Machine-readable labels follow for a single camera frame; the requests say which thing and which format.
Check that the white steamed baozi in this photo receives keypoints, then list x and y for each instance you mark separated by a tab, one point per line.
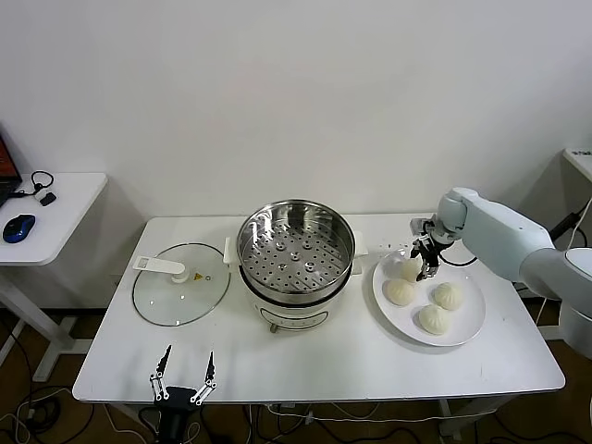
447	296
400	292
409	270
434	320

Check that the small black device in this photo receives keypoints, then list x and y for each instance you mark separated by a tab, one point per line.
48	200

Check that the black laptop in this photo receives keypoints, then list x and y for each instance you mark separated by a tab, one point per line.
7	171

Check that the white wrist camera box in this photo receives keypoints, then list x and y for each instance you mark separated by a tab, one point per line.
420	226

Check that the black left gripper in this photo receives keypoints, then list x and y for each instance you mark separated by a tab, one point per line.
178	398

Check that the stainless steel steamer basket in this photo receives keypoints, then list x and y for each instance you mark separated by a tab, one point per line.
296	263

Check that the white round plate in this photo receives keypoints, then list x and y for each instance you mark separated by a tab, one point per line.
407	324

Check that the blue computer mouse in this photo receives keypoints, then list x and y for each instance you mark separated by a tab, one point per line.
19	227

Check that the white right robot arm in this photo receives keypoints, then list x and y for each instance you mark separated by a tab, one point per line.
499	231

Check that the white side table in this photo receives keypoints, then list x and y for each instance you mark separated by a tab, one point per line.
74	203

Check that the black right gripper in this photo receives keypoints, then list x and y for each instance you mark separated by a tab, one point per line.
431	247

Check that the white table leg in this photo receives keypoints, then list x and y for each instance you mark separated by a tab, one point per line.
447	416

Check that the white electric cooker pot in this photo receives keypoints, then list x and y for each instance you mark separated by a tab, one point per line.
287	319

